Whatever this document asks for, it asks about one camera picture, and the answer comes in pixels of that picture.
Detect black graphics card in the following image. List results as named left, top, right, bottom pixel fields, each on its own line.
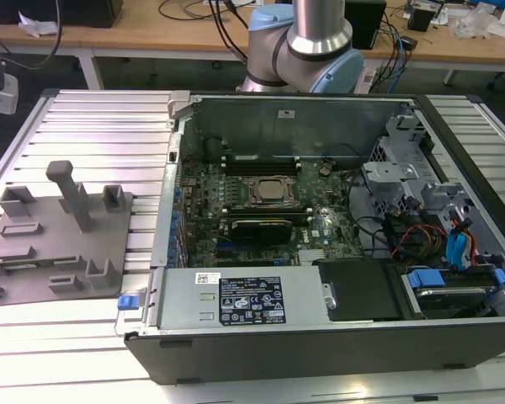
left=228, top=217, right=295, bottom=246

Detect white power strip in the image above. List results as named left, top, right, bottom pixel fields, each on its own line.
left=356, top=68, right=379, bottom=93

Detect clear plastic bag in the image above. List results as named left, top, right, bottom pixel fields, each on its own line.
left=449, top=3, right=505, bottom=41

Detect orange and red wires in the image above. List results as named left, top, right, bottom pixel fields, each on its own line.
left=396, top=224, right=446, bottom=258

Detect hard disk in blue carrier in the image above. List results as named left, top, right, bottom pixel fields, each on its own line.
left=401, top=268, right=505, bottom=320

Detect crumpled white paper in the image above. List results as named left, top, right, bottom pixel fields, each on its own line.
left=18, top=11, right=63, bottom=40

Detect black RAM slot bank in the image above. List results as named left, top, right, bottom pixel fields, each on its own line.
left=221, top=152, right=303, bottom=177
left=220, top=204, right=316, bottom=225

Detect black looped wire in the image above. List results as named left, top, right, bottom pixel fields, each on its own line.
left=345, top=167, right=391, bottom=258

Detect CPU socket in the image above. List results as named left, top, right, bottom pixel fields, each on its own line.
left=240, top=174, right=300, bottom=208

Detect grey parts rack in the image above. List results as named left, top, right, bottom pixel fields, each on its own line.
left=0, top=159, right=136, bottom=309

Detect tall black speaker box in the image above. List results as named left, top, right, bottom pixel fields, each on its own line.
left=343, top=0, right=389, bottom=51

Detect thin blue cable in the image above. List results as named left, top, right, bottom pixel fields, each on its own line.
left=391, top=33, right=408, bottom=96

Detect small silver heatsink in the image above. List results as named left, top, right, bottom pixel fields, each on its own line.
left=296, top=249, right=328, bottom=265

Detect open black PC case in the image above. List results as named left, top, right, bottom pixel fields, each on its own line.
left=115, top=90, right=505, bottom=386

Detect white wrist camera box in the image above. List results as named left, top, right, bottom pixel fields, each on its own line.
left=0, top=54, right=19, bottom=115

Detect grey power supply unit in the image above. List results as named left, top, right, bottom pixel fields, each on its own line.
left=157, top=266, right=334, bottom=332

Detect large black box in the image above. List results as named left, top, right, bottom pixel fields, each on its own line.
left=0, top=0, right=124, bottom=29

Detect black camera cable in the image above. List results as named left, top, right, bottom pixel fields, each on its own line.
left=0, top=0, right=64, bottom=72

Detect wooden desk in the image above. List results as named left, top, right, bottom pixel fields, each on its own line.
left=0, top=0, right=505, bottom=64

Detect silver metal drive cage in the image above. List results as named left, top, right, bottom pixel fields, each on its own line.
left=360, top=112, right=477, bottom=221

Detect blue flat data wire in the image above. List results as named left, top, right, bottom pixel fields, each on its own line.
left=444, top=213, right=476, bottom=274

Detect black plastic shroud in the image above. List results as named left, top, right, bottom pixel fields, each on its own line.
left=312, top=258, right=401, bottom=323

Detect small black box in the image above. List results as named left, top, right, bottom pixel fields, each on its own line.
left=407, top=7, right=438, bottom=33

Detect silver CPU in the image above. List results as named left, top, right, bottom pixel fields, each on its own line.
left=258, top=180, right=286, bottom=199

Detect green motherboard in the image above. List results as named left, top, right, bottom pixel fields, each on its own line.
left=178, top=157, right=365, bottom=268

